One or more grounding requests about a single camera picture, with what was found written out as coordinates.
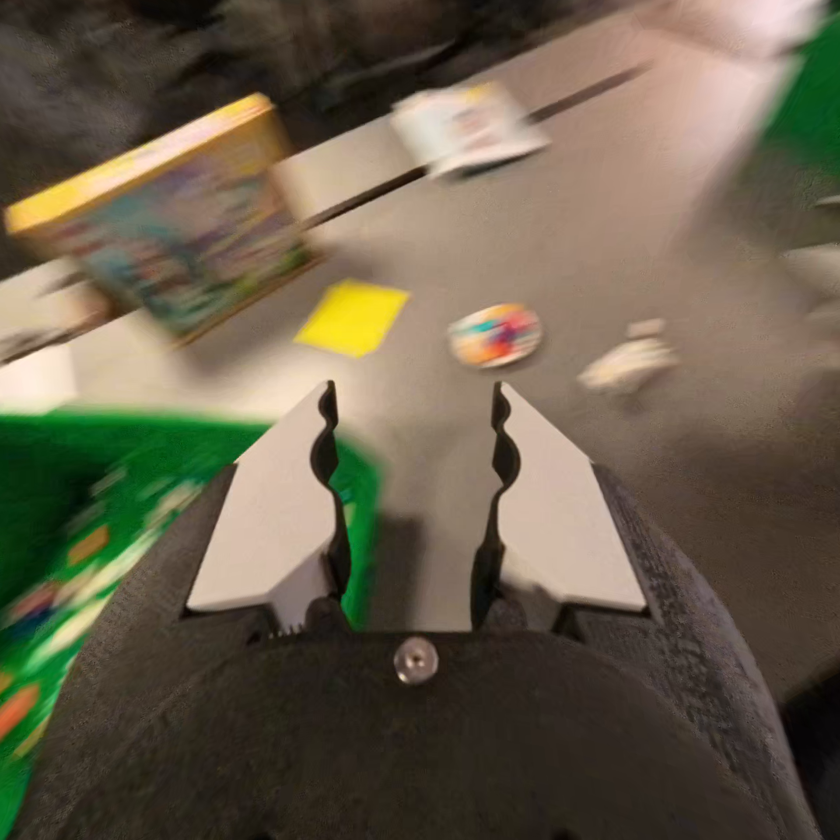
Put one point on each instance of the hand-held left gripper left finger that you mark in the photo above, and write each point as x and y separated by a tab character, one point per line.
262	525

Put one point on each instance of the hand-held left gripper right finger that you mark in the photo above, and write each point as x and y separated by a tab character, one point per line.
564	525

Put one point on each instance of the white brick assembly teal brick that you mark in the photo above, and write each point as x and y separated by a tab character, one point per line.
630	364

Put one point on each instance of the pile of toy bricks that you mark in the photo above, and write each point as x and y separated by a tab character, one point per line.
85	544

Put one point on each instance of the colourful toy set box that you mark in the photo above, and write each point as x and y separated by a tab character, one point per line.
177	223

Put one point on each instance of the round rainbow brick plate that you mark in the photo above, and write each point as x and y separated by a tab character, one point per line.
495	334

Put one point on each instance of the yellow sticky note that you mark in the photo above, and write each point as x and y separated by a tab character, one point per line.
354	318

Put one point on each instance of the instruction booklet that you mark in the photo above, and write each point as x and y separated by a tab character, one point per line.
466	131

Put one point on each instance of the green divided plastic bin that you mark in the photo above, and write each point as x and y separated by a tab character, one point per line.
807	98

